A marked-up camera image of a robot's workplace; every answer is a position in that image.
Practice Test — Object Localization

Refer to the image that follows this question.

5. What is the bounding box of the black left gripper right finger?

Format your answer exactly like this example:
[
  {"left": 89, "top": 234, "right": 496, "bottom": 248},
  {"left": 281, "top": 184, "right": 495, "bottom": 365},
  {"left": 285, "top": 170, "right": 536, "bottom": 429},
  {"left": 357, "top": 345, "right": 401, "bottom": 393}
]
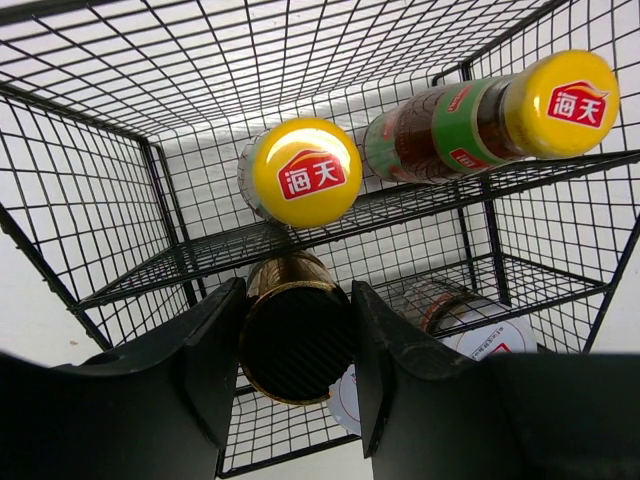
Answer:
[{"left": 352, "top": 281, "right": 639, "bottom": 479}]

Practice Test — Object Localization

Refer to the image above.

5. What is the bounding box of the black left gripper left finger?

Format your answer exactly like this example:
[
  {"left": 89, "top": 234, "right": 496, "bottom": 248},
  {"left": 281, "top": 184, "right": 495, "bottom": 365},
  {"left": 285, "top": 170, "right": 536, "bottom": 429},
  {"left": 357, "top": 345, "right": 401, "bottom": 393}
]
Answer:
[{"left": 1, "top": 278, "right": 246, "bottom": 479}]

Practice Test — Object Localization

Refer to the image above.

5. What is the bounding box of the orange jar white lid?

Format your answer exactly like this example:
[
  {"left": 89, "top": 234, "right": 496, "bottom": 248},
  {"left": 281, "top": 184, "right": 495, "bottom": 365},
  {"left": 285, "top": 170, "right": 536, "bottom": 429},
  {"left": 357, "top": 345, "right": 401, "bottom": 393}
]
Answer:
[{"left": 399, "top": 279, "right": 537, "bottom": 361}]

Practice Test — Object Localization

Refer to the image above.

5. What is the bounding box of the black cap pepper shaker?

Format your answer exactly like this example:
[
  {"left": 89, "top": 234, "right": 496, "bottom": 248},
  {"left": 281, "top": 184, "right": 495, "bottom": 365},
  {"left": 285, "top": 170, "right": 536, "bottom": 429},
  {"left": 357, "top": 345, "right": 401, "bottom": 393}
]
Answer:
[{"left": 239, "top": 250, "right": 358, "bottom": 405}]

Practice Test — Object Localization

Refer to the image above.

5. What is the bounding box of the green label sauce bottle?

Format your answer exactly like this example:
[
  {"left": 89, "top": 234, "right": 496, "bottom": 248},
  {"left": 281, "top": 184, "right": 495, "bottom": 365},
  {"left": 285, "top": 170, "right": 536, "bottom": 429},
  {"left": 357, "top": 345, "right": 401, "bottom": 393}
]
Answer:
[{"left": 236, "top": 117, "right": 363, "bottom": 228}]

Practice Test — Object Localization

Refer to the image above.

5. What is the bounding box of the red chili sauce bottle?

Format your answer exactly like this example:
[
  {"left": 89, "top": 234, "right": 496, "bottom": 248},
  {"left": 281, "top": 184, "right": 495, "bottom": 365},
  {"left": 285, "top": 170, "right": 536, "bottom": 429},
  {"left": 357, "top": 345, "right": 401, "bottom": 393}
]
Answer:
[{"left": 362, "top": 50, "right": 620, "bottom": 185}]

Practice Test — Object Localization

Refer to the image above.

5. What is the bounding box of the black wire tiered rack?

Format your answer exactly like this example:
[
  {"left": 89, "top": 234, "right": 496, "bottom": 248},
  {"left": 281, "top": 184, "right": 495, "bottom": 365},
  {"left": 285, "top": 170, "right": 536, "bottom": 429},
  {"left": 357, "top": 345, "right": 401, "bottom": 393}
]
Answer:
[{"left": 1, "top": 1, "right": 639, "bottom": 479}]

